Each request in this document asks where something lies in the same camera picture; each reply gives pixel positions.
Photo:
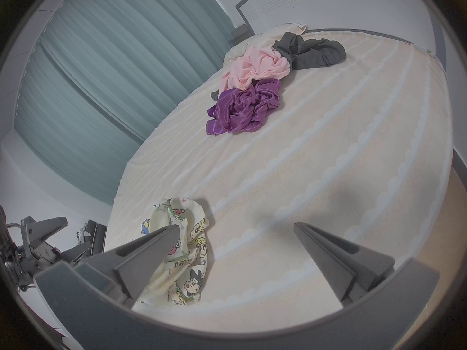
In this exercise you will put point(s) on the white printed garment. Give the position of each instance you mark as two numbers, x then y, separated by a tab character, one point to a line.
189	232

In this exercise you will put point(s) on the purple satin garment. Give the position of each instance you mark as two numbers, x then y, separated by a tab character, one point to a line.
240	108

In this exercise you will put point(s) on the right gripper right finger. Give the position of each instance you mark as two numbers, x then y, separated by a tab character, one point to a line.
339	264

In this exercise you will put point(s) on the black garment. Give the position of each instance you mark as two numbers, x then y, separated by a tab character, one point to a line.
313	53

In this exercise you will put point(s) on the pink garment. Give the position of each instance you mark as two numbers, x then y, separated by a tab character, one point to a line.
259	66

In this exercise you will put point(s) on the black drawer chest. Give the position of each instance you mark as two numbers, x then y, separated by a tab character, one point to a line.
97	237

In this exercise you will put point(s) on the blue-green curtain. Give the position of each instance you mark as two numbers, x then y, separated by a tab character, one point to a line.
73	129
138	42

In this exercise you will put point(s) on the bed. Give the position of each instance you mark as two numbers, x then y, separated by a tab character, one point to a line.
328	140

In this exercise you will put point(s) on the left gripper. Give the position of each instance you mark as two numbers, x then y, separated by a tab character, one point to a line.
40	255

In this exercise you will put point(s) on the grey bedside table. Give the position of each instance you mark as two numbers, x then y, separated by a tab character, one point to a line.
241	32

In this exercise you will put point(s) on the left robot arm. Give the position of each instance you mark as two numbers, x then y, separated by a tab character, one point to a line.
7	246

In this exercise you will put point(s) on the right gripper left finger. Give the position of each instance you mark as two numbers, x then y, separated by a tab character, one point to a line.
146	257

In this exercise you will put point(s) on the cream pillow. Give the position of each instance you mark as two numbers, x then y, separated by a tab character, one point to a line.
262	37

